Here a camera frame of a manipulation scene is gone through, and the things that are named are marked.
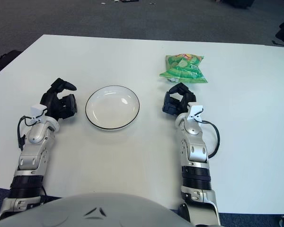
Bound white plate with black rim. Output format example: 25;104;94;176
85;85;141;131

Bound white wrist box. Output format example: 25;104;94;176
187;102;204;120
30;104;47;119

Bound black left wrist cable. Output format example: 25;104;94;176
17;115;42;149

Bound grey robot torso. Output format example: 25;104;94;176
0;192;192;227

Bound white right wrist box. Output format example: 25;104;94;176
187;102;204;120

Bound black backpack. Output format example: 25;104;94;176
0;50;22;74

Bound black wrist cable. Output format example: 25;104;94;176
200;120;221;158
17;115;42;149

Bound green potato chips bag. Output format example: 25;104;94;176
159;54;208;84

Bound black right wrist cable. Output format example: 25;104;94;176
200;120;221;158

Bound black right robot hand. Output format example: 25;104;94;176
162;82;196;116

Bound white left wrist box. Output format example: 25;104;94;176
30;104;47;119

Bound black bulky object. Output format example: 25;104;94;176
227;0;255;9

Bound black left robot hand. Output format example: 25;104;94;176
39;78;78;120

